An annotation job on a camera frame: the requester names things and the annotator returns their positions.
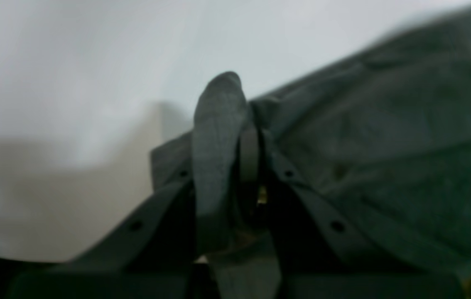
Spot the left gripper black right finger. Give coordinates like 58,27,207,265
238,127,464,299

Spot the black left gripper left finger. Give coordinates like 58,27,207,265
9,166,196,299

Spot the dark grey t-shirt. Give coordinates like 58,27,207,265
151,6,471,299

